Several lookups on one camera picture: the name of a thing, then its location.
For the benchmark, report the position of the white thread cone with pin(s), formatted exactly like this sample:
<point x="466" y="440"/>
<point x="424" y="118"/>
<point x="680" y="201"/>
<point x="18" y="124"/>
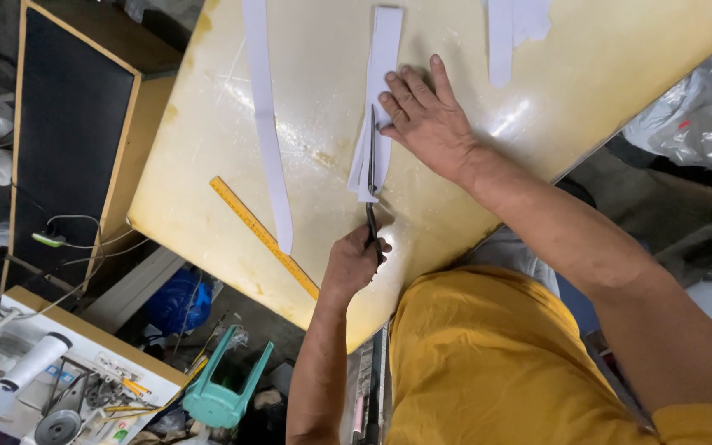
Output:
<point x="34" y="363"/>

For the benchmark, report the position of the black wooden-framed cabinet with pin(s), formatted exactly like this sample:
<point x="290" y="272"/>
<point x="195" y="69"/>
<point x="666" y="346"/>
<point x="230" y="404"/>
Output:
<point x="71" y="136"/>

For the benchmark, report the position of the long white paper strip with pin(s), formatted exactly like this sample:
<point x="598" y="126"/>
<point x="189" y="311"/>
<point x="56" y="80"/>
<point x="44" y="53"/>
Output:
<point x="266" y="123"/>

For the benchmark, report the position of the green and white charger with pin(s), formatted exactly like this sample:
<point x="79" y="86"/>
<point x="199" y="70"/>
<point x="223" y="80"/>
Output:
<point x="47" y="239"/>

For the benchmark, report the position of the white overlock sewing machine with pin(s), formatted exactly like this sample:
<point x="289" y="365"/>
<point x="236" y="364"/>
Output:
<point x="84" y="383"/>

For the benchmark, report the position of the white paper scrap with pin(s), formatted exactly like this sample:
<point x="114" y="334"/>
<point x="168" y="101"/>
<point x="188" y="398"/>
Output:
<point x="532" y="18"/>

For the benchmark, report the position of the person's right hand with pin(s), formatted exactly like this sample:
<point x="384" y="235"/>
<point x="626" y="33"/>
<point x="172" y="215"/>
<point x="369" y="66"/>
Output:
<point x="433" y="127"/>

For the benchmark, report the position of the black scissors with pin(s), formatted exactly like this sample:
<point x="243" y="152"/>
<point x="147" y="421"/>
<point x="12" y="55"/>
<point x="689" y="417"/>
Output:
<point x="371" y="160"/>

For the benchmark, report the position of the teal plastic stool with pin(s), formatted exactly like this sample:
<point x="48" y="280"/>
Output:
<point x="223" y="395"/>

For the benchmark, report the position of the short white paper strip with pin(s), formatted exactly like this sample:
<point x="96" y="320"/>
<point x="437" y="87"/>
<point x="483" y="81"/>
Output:
<point x="500" y="43"/>

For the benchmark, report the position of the person's left fingers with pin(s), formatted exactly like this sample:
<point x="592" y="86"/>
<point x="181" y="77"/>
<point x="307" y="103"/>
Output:
<point x="381" y="246"/>

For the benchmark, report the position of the person's left hand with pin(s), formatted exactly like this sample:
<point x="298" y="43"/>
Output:
<point x="351" y="266"/>

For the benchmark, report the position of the blue plastic bag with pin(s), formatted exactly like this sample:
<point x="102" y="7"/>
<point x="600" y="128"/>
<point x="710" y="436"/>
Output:
<point x="177" y="303"/>

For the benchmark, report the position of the clear plastic bag heap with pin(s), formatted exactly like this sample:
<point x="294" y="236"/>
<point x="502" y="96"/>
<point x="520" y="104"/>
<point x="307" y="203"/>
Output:
<point x="696" y="111"/>

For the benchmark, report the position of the white wooden plank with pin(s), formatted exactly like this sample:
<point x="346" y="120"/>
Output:
<point x="130" y="290"/>

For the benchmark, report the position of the person's yellow shirt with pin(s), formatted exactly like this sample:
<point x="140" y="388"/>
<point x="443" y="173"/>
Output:
<point x="492" y="364"/>

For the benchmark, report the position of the yellow wooden ruler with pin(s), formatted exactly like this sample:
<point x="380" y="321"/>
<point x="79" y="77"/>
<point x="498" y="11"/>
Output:
<point x="257" y="230"/>

